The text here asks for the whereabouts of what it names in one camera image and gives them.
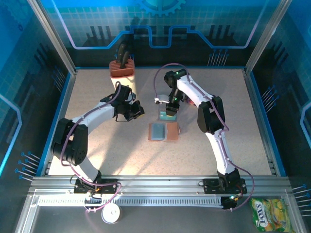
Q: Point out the teal card packet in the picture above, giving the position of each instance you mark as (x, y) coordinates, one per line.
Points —
(162, 118)

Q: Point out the brown leather card holder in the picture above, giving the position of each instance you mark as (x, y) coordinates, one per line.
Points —
(172, 132)

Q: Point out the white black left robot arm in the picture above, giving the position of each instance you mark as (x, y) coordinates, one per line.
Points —
(97, 114)

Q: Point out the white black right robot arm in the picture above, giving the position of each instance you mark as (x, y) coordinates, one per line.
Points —
(194, 89)

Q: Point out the white knife block brown top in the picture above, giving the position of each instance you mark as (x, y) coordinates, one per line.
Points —
(122, 71)

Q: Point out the white round tape roll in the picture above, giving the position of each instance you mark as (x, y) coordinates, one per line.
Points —
(110, 213)

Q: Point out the black controller box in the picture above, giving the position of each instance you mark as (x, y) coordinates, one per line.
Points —
(228, 204)

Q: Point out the yellow green candy bag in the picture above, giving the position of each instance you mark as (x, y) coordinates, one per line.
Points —
(271, 214)

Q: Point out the aluminium side rail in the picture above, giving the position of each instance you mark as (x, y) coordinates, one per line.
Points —
(261, 121)
(62, 109)

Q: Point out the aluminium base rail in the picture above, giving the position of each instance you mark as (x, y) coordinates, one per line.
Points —
(158, 184)

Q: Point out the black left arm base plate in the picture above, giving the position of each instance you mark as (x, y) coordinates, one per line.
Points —
(114, 187)

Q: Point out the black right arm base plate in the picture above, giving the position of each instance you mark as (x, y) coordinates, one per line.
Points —
(209, 185)

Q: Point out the aluminium frame post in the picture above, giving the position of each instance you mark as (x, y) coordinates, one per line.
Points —
(52, 38)
(267, 36)

